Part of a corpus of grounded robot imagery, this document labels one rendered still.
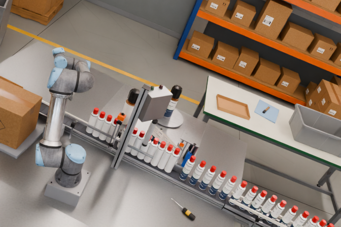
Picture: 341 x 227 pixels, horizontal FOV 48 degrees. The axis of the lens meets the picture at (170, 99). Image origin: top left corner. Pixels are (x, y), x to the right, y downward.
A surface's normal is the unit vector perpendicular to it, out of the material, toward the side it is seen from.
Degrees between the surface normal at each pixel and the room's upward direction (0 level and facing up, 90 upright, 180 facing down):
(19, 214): 0
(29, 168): 0
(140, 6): 90
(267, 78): 90
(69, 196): 90
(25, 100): 0
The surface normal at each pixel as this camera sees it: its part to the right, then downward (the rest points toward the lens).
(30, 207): 0.35, -0.78
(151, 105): 0.58, 0.62
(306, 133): -0.12, 0.59
